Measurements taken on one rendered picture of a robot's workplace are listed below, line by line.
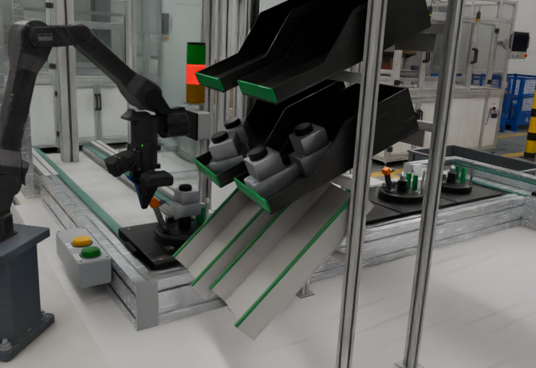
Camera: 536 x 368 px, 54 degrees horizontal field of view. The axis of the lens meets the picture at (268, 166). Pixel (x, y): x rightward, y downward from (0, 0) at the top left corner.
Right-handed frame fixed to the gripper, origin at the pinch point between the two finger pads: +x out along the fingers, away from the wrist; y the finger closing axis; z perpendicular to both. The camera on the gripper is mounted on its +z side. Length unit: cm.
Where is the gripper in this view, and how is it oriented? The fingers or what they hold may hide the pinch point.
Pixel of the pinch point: (143, 193)
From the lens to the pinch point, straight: 119.5
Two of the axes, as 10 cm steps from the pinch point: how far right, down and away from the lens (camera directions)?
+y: 5.5, 2.2, -8.0
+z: -8.3, 0.8, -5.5
